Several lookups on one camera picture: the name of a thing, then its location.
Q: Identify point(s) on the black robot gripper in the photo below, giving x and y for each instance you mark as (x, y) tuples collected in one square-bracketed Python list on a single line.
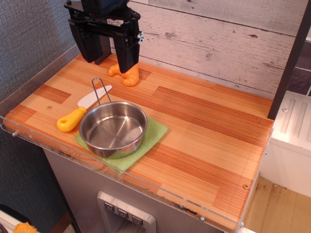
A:
[(111, 18)]

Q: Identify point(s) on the silver steel pot with handle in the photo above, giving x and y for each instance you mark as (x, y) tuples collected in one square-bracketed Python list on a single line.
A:
[(114, 129)]

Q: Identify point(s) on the green cloth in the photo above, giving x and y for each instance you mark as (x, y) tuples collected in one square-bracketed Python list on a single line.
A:
[(155, 131)]

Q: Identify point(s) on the orange toy croissant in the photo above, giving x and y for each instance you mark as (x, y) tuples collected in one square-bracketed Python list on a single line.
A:
[(130, 77)]

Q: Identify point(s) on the silver toy fridge dispenser panel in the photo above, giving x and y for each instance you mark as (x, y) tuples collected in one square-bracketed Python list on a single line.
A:
[(121, 217)]

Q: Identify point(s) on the orange object at corner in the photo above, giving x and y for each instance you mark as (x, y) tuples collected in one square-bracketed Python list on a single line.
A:
[(24, 228)]

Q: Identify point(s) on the white toy cabinet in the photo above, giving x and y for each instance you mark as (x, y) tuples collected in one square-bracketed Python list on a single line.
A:
[(287, 158)]

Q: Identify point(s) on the dark left shelf post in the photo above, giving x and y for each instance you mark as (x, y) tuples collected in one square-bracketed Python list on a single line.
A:
[(105, 48)]

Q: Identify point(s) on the dark shelf post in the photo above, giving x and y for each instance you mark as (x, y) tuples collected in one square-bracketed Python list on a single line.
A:
[(292, 60), (105, 48)]

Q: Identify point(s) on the yellow handled toy knife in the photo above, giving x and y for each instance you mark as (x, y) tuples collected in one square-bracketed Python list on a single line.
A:
[(70, 121)]

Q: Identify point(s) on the clear acrylic guard rail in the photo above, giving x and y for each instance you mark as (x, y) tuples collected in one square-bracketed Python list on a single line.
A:
[(198, 177)]

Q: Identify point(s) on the dark right shelf post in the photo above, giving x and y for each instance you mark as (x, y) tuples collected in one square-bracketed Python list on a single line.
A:
[(292, 60)]

